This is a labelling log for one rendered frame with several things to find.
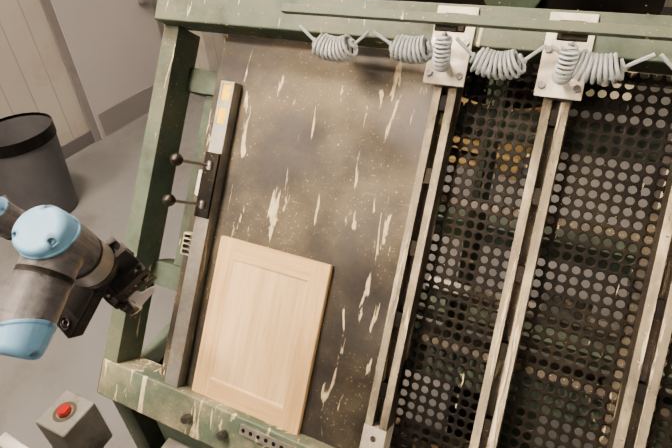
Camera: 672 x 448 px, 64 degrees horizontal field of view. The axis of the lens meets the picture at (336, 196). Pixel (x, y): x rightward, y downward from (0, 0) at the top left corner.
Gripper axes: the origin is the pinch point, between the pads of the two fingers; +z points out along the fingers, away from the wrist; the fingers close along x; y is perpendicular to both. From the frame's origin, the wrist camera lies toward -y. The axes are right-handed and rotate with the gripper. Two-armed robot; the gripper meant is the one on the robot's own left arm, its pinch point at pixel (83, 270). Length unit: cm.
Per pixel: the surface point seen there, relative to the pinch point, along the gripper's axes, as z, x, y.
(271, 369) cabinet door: 38, -44, -2
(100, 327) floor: 143, 119, -21
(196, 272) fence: 25.5, -13.4, 14.1
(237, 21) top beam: -13, -12, 79
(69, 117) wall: 180, 313, 116
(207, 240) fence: 22.3, -13.5, 23.8
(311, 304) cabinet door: 28, -52, 18
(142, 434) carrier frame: 67, 5, -39
